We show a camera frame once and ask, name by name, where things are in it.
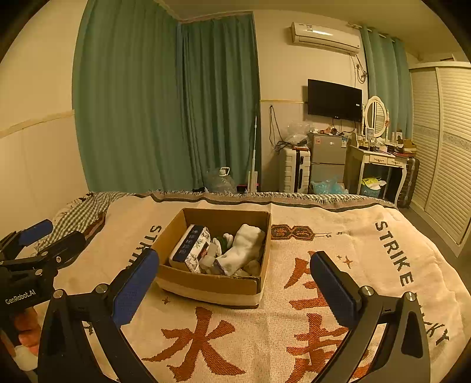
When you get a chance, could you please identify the black wall television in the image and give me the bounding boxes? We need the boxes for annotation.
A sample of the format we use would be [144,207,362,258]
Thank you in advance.
[307,78,363,122]

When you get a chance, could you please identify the clear water jug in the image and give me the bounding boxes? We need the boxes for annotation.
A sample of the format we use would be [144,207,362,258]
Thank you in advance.
[204,166,238,194]

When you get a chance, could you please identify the cream printed blanket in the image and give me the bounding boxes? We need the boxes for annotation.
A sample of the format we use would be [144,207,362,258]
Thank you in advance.
[48,190,466,383]

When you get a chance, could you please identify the green checked bed sheet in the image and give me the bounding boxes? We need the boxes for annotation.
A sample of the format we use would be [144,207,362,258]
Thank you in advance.
[33,191,128,255]

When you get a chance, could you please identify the brown cardboard box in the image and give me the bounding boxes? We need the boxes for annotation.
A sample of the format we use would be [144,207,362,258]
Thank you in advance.
[152,208,272,309]

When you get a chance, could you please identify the blue plastic bag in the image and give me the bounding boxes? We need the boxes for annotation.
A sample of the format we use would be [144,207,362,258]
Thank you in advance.
[311,176,350,195]

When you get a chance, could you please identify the grey small fridge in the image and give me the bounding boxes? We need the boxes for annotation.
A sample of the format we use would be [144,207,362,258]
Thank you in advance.
[308,131,349,193]

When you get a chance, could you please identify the white oval mirror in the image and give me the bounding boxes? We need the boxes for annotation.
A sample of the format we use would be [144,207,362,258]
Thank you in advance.
[362,95,390,140]

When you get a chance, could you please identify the clear plastic bag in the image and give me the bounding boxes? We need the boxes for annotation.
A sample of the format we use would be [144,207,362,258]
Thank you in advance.
[285,120,312,145]

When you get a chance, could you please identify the light green curtain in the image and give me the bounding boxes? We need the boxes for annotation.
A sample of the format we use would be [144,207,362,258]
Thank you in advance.
[360,25,413,139]

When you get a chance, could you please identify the black wall cables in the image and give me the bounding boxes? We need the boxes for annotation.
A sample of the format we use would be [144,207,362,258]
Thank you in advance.
[268,105,291,150]

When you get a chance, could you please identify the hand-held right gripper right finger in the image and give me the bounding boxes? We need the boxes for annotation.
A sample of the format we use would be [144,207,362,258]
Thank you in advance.
[310,251,431,383]

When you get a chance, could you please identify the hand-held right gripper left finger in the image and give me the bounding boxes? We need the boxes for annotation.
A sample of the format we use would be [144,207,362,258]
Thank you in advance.
[37,248,161,383]

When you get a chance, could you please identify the white suitcase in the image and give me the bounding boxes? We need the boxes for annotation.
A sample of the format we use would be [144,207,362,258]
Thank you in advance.
[278,145,312,193]

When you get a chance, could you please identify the white air conditioner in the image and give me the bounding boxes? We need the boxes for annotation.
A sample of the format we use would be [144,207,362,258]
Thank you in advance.
[290,21,362,56]

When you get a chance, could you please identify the white slatted wardrobe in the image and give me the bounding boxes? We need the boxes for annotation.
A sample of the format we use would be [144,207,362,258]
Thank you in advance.
[408,60,471,255]

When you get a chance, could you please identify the person's left hand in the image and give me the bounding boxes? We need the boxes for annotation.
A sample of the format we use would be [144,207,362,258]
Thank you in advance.
[16,308,41,346]

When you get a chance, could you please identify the waste bin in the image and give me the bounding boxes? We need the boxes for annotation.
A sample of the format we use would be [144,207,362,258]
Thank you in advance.
[359,176,387,198]

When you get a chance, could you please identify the dark suitcase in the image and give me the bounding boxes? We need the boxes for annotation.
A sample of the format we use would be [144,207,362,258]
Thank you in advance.
[396,156,420,208]

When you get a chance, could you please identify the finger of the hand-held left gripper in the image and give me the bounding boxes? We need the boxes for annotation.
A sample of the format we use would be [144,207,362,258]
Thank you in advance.
[0,219,54,258]
[34,231,88,268]

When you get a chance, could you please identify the large white sock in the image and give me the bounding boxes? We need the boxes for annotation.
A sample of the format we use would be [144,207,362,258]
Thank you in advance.
[214,223,266,276]

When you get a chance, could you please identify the white dressing table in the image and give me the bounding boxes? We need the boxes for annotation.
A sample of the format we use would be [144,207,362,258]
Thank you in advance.
[347,143,409,205]

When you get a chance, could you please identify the white mop stick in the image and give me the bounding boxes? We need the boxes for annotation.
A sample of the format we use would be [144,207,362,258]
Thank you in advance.
[247,103,260,192]

